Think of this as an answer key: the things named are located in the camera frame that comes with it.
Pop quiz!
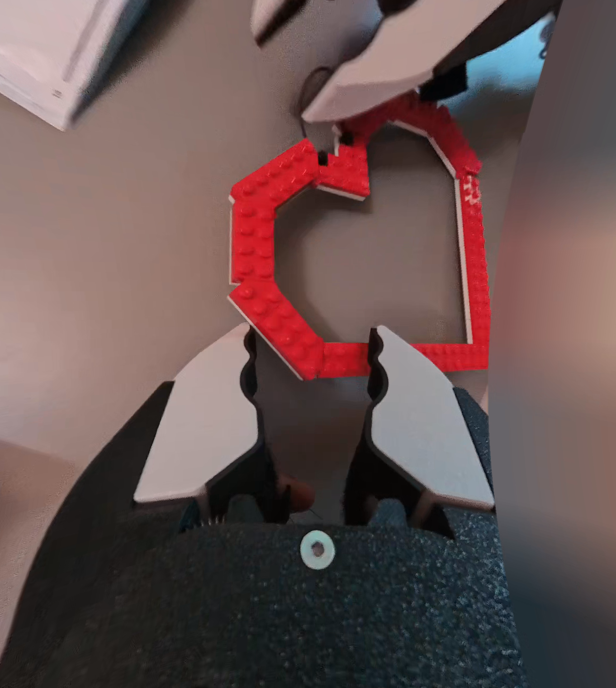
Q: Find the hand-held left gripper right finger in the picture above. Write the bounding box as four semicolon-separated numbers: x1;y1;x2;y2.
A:
362;326;496;511

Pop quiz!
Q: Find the grey desk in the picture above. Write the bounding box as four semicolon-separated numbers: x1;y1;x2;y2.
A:
0;0;556;688

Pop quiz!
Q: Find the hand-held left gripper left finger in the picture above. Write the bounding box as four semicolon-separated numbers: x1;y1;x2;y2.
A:
134;322;264;506

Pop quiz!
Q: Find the red brick heart frame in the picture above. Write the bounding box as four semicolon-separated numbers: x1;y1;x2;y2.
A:
227;91;494;381

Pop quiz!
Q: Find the black string with end studs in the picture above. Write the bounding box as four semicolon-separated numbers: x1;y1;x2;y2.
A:
298;66;354;164

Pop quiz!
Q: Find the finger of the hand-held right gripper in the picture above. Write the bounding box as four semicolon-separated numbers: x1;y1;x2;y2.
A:
250;0;310;47
302;0;505;123

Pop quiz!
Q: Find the white instruction booklet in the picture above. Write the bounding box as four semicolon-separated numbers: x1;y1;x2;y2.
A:
0;0;150;131

